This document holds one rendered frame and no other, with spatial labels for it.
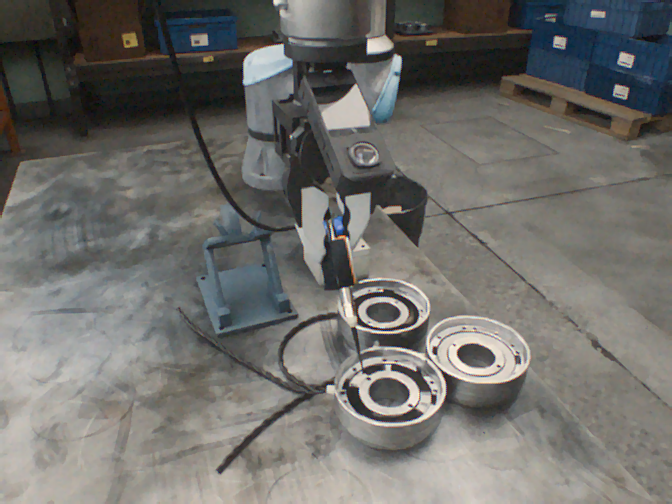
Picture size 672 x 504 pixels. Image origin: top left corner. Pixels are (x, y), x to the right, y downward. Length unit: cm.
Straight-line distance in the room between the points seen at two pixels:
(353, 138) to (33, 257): 59
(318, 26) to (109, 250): 53
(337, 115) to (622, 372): 164
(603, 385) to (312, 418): 143
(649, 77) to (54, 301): 380
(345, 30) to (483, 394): 35
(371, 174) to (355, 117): 6
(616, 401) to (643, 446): 16
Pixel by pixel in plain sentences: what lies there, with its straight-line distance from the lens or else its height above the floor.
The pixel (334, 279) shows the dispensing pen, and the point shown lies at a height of 92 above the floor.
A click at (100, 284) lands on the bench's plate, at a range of 80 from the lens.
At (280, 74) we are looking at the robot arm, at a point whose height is 100.
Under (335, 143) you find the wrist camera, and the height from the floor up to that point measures 107.
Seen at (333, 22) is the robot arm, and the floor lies 115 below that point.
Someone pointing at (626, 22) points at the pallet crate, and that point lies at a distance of 426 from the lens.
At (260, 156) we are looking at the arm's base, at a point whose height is 86.
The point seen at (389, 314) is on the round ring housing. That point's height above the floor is 81.
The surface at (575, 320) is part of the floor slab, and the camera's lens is 214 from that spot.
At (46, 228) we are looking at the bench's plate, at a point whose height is 80.
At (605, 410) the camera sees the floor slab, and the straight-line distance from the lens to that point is 183.
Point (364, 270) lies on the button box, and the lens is 75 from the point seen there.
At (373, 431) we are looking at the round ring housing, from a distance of 52.
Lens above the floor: 122
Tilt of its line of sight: 31 degrees down
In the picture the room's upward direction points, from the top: straight up
